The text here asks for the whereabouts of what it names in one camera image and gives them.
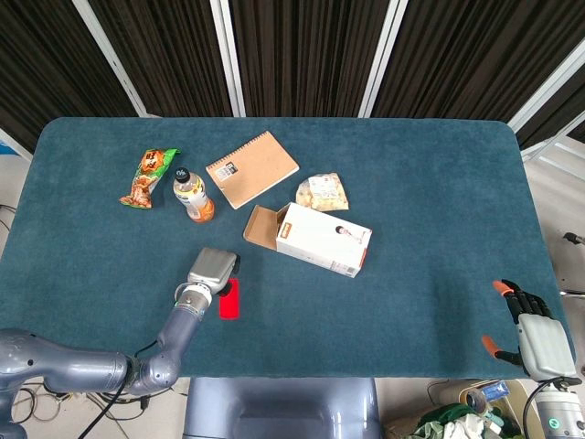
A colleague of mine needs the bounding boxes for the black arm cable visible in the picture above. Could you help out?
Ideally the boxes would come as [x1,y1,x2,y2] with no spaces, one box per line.
[75,340,162,439]

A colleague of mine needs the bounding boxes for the orange drink bottle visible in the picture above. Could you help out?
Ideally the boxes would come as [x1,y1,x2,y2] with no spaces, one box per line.
[172,166,216,225]

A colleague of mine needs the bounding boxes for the green cloth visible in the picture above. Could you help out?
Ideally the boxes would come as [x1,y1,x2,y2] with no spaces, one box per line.
[413,402,481,439]

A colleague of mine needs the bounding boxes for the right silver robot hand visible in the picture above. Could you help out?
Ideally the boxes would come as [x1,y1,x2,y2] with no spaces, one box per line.
[482,278,579,380]

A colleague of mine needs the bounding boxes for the white cardboard box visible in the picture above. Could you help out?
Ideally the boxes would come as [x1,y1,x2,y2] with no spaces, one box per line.
[242,201,373,279]

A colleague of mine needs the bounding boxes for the kraft spiral notebook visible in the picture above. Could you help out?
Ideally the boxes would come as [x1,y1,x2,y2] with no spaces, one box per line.
[205,130,301,210]

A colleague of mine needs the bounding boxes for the clear plastic food bag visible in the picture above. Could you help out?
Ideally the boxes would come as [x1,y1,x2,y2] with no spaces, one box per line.
[294,172,350,212]

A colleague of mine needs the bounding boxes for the green orange snack bag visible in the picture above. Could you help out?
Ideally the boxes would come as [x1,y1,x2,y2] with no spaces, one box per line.
[119,147,182,210]

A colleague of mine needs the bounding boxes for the grey-blue robot torso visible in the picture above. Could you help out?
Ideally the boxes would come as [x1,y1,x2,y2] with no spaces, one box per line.
[182,377,383,439]

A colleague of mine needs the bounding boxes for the loose floor cables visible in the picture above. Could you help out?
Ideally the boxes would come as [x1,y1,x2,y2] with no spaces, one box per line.
[0,382,152,439]

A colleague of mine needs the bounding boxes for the dark folding screen panel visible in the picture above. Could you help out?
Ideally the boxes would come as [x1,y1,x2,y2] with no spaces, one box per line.
[507,40,585,161]
[358,0,585,125]
[72,0,242,119]
[210,0,408,119]
[0,0,144,155]

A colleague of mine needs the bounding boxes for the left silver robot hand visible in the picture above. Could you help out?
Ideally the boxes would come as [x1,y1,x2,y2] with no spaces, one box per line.
[186,247,242,294]

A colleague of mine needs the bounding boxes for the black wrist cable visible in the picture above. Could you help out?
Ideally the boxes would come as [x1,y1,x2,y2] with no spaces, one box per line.
[522,378,552,434]

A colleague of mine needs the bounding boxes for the teal table cloth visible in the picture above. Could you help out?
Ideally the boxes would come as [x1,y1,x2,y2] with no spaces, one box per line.
[0,116,577,380]

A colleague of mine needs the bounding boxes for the blue plastic packet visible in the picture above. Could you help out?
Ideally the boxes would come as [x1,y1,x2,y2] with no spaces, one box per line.
[483,380,511,400]

